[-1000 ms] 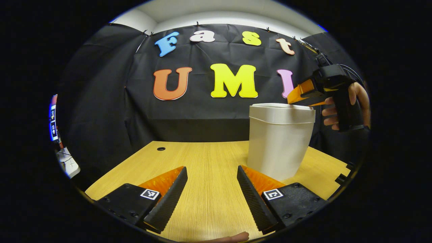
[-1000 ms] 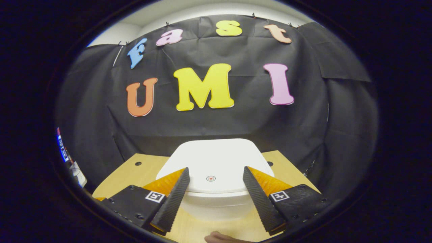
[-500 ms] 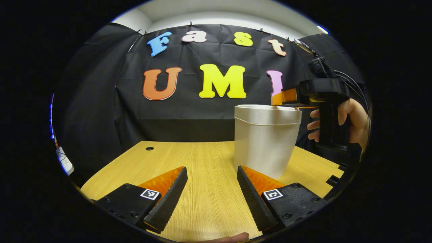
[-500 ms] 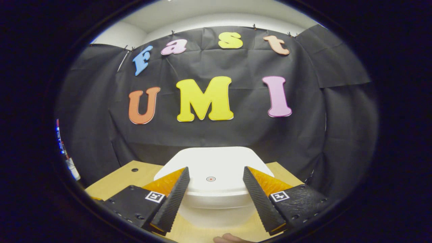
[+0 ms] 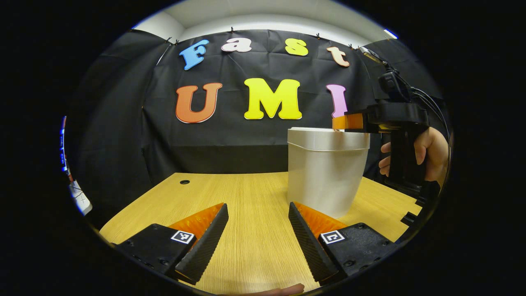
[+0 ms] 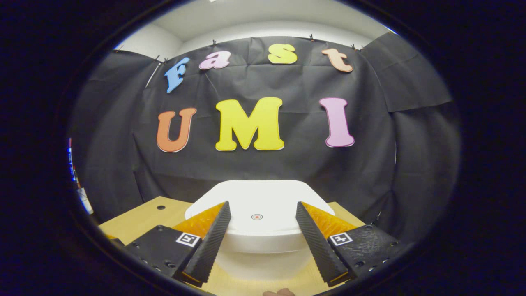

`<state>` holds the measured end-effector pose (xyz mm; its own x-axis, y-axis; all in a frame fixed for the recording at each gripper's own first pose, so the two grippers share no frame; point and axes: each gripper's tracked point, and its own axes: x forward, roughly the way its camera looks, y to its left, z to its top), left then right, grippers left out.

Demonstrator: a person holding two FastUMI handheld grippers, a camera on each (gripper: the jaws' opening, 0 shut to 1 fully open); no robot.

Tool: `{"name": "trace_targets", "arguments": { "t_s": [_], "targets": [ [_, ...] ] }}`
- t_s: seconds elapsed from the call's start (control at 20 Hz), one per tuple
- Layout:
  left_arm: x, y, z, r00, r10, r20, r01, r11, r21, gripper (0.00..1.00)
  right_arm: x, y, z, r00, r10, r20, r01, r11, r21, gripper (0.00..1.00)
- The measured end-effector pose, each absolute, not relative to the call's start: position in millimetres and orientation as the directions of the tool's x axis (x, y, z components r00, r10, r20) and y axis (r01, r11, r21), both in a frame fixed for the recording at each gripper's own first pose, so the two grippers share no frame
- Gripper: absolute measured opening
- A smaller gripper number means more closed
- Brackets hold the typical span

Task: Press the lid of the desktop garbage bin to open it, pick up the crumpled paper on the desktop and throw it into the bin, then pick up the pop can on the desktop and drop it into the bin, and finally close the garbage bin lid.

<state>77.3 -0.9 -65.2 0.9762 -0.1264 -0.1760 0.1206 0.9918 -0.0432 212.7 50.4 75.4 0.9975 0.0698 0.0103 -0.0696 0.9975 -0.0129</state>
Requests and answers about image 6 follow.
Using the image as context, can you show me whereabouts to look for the white plastic device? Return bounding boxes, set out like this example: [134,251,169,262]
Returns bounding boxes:
[77,187,94,215]

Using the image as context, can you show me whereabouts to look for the white garbage bin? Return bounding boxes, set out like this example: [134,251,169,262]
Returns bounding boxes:
[185,180,336,281]

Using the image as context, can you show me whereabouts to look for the black backdrop cloth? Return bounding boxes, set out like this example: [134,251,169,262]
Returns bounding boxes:
[68,32,463,247]

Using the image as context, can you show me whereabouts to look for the blue framed screen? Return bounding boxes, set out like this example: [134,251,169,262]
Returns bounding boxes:
[67,138,78,183]

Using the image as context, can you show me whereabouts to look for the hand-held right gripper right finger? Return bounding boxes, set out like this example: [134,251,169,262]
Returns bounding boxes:
[295,201,405,287]

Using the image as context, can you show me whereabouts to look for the wooden desktop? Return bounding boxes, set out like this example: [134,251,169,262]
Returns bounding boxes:
[99,196,366,296]

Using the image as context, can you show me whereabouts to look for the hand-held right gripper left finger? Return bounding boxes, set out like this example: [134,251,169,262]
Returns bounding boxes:
[122,201,232,288]

